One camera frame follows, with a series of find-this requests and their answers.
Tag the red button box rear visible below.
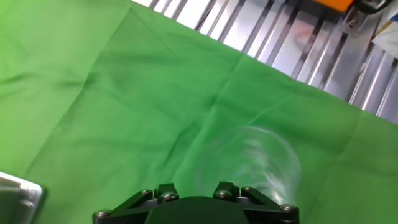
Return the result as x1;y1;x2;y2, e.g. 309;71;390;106
0;171;47;224

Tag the blue white packet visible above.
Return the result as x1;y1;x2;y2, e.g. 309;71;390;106
371;18;398;60

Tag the green cloth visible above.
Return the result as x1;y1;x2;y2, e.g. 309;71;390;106
0;0;398;224

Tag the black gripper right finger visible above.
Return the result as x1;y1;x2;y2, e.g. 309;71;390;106
213;182;300;224

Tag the orange box red button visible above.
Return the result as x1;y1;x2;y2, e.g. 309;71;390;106
312;0;355;13

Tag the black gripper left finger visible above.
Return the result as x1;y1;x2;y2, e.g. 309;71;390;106
92;182;180;224

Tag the clear glass cup with handle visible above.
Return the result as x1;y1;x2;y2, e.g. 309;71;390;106
195;125;302;206

